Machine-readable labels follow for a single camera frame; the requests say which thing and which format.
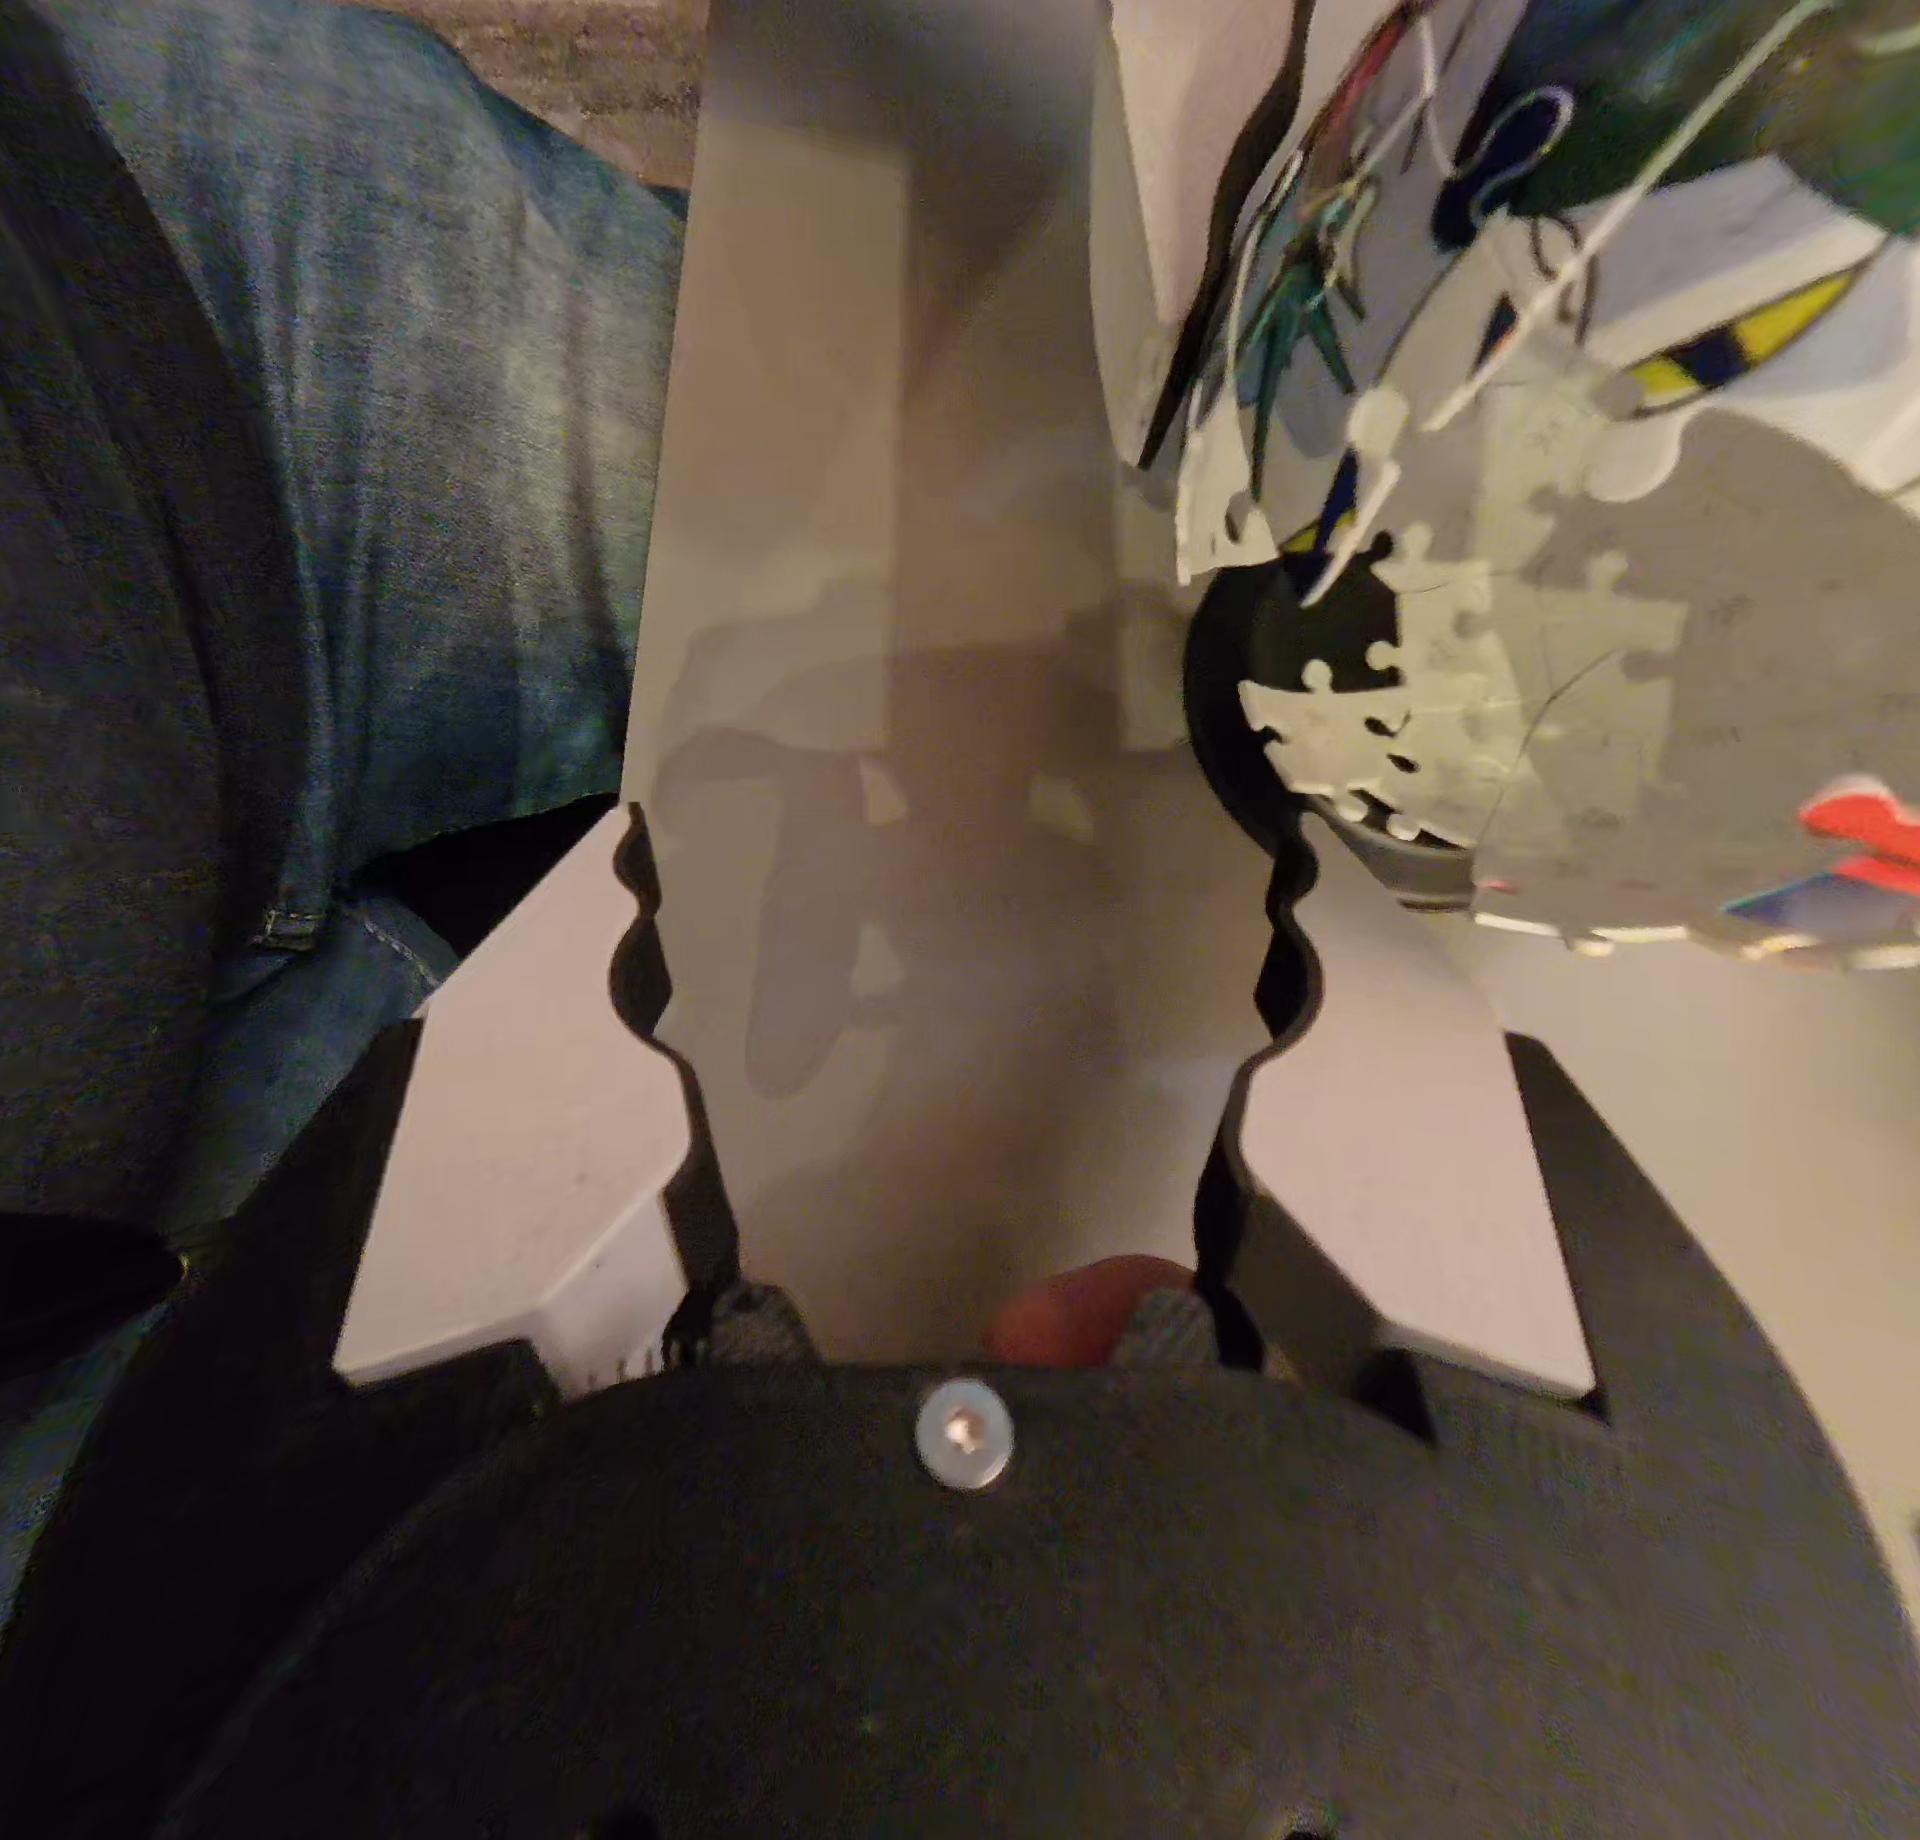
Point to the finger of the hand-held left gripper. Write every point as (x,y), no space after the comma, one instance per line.
(1186,146)

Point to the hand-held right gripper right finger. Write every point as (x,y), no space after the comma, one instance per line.
(1411,1182)

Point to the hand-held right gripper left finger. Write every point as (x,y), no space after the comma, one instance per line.
(510,1166)

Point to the colourful puzzle ball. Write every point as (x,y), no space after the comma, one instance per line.
(1651,641)

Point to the black ball stand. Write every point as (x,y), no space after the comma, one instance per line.
(1219,717)

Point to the person's left leg in jeans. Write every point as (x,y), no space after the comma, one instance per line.
(376,447)

